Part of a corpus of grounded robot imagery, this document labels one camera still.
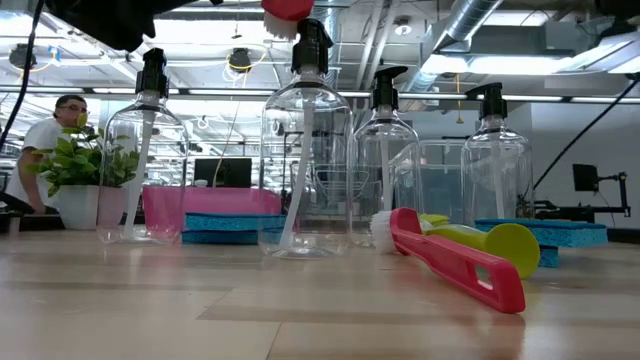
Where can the clear soap pump bottle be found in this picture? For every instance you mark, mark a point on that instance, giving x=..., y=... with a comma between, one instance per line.
x=150, y=75
x=384, y=90
x=492, y=105
x=312, y=50

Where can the red dish brush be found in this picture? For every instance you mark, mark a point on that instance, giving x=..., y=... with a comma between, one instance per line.
x=450, y=265
x=287, y=10

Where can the green dish brush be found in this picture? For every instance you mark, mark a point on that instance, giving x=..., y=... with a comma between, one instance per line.
x=515, y=245

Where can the black background robot arm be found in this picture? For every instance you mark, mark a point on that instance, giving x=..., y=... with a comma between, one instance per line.
x=575, y=212

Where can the person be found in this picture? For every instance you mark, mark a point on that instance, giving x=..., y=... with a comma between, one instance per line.
x=40, y=140

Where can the green potted plant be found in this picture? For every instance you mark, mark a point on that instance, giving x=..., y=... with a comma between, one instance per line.
x=75, y=165

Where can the black monitor on stand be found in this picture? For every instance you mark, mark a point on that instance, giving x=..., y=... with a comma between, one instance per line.
x=585, y=177

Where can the black computer monitor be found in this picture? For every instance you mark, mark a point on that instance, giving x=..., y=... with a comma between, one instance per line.
x=225, y=172

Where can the pink plastic bin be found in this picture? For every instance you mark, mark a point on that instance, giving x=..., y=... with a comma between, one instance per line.
x=220, y=200

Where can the clear plastic tub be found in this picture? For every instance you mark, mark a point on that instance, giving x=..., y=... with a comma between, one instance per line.
x=440, y=175

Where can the silver ventilation duct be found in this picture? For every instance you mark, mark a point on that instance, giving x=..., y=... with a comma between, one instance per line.
x=470, y=20
x=332, y=15

